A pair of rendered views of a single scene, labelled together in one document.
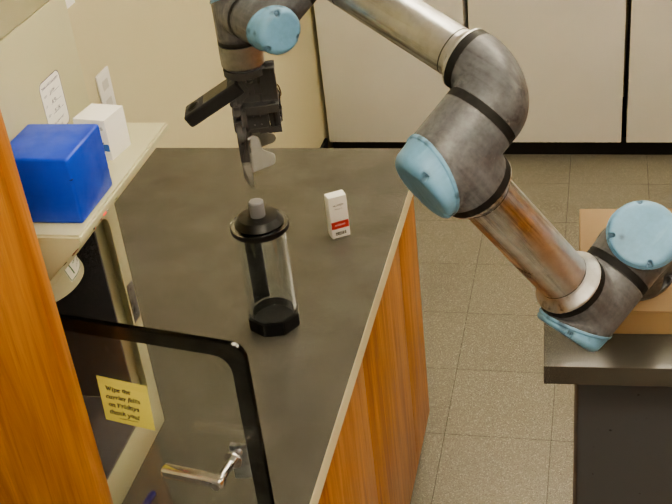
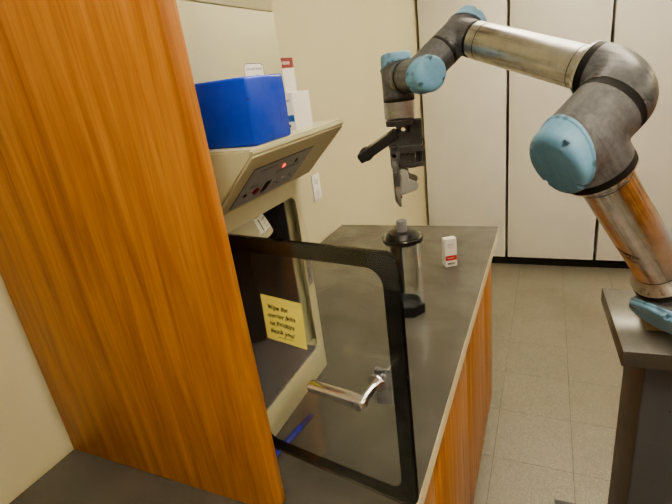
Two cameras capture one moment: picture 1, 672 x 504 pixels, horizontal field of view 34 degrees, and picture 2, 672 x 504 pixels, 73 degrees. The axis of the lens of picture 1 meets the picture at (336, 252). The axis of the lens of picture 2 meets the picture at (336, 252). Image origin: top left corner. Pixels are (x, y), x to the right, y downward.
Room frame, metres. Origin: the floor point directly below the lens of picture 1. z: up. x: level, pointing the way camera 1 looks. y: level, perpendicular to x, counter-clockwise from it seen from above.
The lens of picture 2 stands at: (0.58, 0.10, 1.58)
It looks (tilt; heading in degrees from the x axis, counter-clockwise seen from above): 21 degrees down; 10
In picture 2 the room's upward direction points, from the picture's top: 8 degrees counter-clockwise
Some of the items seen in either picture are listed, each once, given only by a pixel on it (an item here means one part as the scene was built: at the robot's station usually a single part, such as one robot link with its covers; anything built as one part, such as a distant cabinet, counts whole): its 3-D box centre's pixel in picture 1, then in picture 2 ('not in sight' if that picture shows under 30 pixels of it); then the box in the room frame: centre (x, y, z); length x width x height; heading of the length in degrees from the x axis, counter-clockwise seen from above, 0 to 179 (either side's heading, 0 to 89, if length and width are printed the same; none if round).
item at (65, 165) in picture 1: (54, 172); (241, 111); (1.25, 0.34, 1.55); 0.10 x 0.10 x 0.09; 74
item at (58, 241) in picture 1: (96, 205); (280, 164); (1.33, 0.32, 1.46); 0.32 x 0.12 x 0.10; 164
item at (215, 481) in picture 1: (200, 468); (344, 387); (1.07, 0.21, 1.20); 0.10 x 0.05 x 0.03; 65
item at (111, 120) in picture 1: (102, 131); (291, 110); (1.40, 0.30, 1.54); 0.05 x 0.05 x 0.06; 66
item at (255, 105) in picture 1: (253, 97); (405, 143); (1.76, 0.11, 1.41); 0.09 x 0.08 x 0.12; 89
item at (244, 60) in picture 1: (242, 53); (399, 110); (1.76, 0.12, 1.49); 0.08 x 0.08 x 0.05
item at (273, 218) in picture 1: (258, 216); (402, 232); (1.75, 0.13, 1.18); 0.09 x 0.09 x 0.07
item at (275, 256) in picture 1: (266, 270); (405, 272); (1.75, 0.13, 1.06); 0.11 x 0.11 x 0.21
